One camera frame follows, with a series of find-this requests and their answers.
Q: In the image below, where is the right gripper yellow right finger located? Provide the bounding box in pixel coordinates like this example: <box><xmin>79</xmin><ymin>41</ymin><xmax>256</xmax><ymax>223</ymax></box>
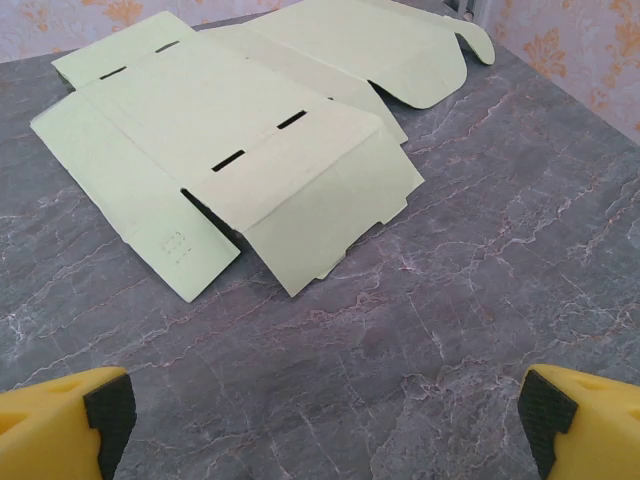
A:
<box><xmin>517</xmin><ymin>363</ymin><xmax>640</xmax><ymax>480</ymax></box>

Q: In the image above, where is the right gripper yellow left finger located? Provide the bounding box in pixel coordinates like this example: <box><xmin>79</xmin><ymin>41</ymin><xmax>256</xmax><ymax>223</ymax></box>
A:
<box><xmin>0</xmin><ymin>366</ymin><xmax>136</xmax><ymax>480</ymax></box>

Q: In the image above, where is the light green paper box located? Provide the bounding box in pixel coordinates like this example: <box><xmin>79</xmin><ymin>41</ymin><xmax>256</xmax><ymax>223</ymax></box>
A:
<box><xmin>29</xmin><ymin>0</ymin><xmax>496</xmax><ymax>305</ymax></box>

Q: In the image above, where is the aluminium frame post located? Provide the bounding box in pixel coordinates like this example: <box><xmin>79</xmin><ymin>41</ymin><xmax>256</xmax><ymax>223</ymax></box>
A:
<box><xmin>446</xmin><ymin>0</ymin><xmax>489</xmax><ymax>22</ymax></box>

